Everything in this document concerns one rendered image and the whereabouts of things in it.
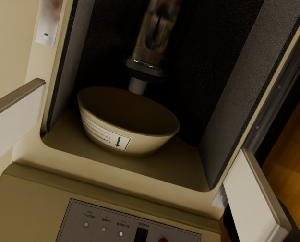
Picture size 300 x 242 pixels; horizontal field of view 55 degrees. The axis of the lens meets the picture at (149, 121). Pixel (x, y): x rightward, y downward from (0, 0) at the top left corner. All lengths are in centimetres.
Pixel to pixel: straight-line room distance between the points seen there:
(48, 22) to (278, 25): 29
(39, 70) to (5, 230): 20
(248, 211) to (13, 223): 32
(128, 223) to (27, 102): 29
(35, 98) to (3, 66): 72
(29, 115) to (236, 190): 13
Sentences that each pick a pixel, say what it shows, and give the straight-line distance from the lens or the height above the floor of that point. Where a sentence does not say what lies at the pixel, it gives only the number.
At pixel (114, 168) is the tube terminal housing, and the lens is 42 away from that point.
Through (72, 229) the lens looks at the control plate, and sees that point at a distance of 42.
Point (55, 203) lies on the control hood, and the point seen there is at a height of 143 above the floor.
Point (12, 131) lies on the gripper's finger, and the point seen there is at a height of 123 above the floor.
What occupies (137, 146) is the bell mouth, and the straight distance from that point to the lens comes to 43.
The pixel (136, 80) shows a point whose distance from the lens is 45.
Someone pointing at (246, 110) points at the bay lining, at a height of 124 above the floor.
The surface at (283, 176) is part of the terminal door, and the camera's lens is 36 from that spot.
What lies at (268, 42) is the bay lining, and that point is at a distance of 43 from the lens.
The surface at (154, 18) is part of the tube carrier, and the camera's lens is 41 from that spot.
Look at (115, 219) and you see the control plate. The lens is 42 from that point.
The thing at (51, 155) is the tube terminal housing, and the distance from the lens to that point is 43.
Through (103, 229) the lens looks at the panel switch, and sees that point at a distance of 42.
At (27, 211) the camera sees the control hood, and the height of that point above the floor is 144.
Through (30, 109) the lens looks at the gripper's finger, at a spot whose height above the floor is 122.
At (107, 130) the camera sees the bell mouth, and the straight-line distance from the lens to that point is 42.
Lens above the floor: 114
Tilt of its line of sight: 22 degrees up
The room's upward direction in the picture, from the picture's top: 160 degrees counter-clockwise
